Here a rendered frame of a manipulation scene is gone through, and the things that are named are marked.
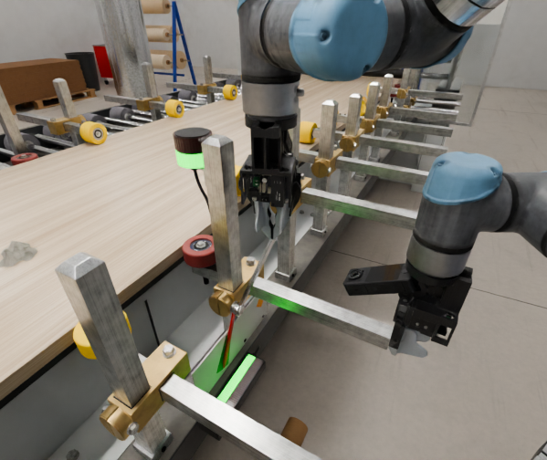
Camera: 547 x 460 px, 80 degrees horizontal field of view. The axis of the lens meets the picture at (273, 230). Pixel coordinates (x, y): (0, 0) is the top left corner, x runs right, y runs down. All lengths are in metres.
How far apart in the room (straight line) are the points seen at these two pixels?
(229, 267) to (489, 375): 1.44
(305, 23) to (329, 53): 0.03
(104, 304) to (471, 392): 1.55
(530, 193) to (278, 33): 0.33
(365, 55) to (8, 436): 0.76
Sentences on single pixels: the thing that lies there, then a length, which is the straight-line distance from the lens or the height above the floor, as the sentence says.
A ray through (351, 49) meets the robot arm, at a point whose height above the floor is 1.30.
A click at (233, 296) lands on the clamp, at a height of 0.87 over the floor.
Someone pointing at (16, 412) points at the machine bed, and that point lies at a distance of 0.75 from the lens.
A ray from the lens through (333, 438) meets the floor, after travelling 1.46.
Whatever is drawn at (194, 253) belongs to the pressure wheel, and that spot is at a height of 0.91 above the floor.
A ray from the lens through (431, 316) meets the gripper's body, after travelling 0.53.
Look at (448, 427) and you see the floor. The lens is 1.61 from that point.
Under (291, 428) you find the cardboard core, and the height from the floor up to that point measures 0.08.
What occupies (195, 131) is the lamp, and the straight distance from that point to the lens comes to 0.55.
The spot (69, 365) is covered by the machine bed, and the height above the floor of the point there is 0.78.
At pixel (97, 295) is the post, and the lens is 0.41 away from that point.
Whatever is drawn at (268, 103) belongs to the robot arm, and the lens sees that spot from 0.43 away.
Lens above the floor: 1.32
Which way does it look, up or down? 33 degrees down
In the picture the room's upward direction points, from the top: straight up
